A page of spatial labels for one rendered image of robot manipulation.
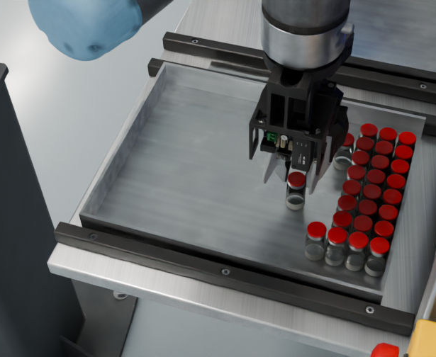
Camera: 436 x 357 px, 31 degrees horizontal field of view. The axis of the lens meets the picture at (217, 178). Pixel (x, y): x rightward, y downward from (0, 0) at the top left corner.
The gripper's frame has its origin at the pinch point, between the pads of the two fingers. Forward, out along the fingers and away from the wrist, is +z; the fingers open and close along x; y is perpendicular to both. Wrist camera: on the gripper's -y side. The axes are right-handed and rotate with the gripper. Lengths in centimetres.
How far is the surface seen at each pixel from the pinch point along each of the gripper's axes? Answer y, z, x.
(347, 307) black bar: 13.1, 3.6, 9.0
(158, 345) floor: -17, 94, -33
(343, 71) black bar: -20.9, 3.6, 0.5
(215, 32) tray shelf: -25.5, 5.7, -18.8
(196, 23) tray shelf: -26.6, 5.7, -22.1
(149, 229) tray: 9.2, 5.4, -14.7
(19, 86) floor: -83, 94, -104
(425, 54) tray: -29.2, 5.4, 10.1
